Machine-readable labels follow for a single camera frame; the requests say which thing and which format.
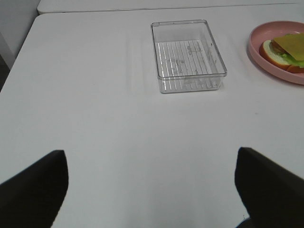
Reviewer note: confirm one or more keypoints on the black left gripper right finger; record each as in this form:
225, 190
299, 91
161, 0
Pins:
272, 195

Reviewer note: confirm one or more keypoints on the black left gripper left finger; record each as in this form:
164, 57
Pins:
33, 197

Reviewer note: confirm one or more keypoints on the green lettuce leaf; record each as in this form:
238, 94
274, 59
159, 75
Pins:
293, 61

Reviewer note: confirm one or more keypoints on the bread slice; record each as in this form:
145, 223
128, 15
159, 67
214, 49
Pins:
268, 54

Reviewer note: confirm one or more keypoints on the bacon strip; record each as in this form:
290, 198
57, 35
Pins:
277, 48

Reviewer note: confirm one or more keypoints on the yellow cheese slice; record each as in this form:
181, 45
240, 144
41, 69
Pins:
292, 44

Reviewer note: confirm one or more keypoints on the pink round plate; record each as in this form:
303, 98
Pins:
268, 31

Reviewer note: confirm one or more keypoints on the left clear plastic tray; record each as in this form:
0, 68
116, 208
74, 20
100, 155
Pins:
187, 57

